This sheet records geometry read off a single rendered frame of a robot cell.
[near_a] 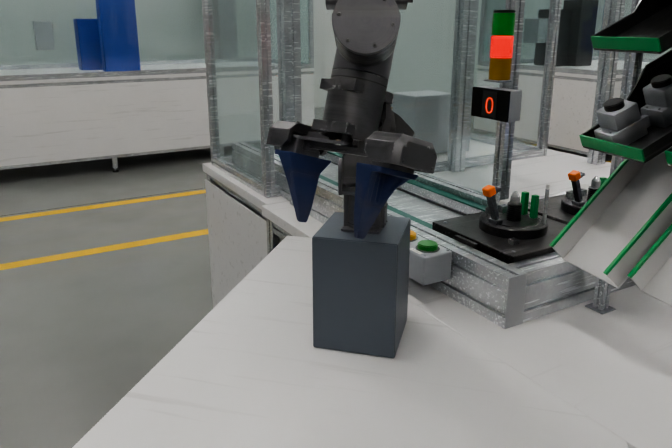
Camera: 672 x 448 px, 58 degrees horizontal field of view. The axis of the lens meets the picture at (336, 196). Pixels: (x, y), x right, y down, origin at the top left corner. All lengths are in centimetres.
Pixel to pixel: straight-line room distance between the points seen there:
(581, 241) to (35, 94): 529
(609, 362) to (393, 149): 68
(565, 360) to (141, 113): 538
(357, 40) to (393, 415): 56
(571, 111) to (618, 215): 532
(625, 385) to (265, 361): 56
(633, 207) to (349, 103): 68
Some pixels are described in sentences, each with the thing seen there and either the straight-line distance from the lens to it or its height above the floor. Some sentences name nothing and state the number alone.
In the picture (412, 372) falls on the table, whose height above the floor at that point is 86.
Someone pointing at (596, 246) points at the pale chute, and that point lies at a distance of 112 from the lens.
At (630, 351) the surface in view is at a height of 86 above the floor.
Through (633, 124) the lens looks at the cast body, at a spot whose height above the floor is 124.
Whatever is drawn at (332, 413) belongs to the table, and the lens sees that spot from 91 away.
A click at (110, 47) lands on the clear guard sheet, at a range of 603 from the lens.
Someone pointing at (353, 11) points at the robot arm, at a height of 140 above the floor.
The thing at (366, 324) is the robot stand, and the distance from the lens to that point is 101.
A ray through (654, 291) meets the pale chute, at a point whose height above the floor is 100.
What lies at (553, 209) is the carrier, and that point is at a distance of 150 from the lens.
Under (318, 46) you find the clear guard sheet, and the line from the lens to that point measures 249.
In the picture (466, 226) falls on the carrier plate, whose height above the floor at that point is 97.
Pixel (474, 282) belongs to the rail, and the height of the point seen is 92.
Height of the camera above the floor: 139
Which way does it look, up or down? 16 degrees down
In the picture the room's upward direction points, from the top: straight up
